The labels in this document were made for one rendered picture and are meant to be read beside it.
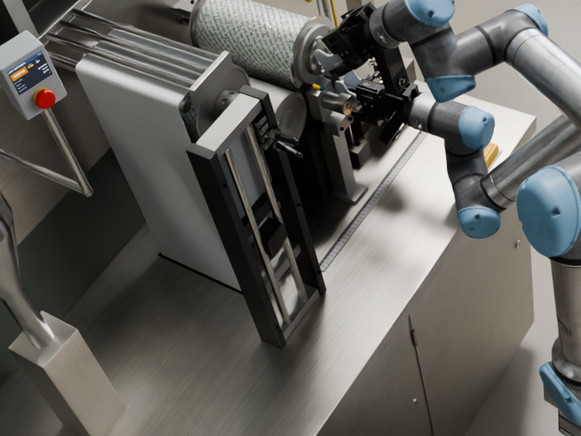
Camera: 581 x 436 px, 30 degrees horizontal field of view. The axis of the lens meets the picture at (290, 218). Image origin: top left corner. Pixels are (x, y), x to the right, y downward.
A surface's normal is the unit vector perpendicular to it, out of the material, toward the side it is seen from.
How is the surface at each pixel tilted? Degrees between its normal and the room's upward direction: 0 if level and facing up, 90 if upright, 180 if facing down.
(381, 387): 90
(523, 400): 0
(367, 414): 90
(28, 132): 90
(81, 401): 90
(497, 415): 0
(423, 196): 0
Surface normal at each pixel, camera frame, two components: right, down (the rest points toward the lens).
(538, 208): -0.91, 0.36
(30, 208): 0.81, 0.33
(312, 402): -0.20, -0.64
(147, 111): -0.56, 0.70
